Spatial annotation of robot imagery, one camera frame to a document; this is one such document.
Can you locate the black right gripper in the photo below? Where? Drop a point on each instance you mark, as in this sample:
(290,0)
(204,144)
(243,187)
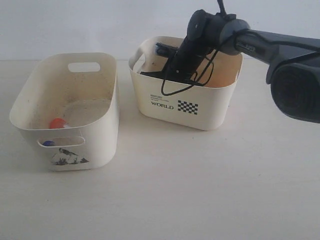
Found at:
(204,34)

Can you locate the cream bin with WORLD label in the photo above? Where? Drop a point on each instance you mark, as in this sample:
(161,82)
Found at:
(200,107)

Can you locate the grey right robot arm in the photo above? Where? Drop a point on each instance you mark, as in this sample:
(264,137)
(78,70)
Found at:
(293,62)

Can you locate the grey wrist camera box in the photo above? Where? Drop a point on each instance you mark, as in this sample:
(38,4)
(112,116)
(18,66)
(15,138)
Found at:
(164,50)

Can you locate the small blue-capped object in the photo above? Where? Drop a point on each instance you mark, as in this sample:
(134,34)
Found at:
(48,143)

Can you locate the orange-capped object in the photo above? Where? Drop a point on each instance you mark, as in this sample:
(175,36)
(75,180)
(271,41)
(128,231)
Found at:
(58,123)

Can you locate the cream plastic bin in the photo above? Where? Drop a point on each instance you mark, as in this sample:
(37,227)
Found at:
(82,89)

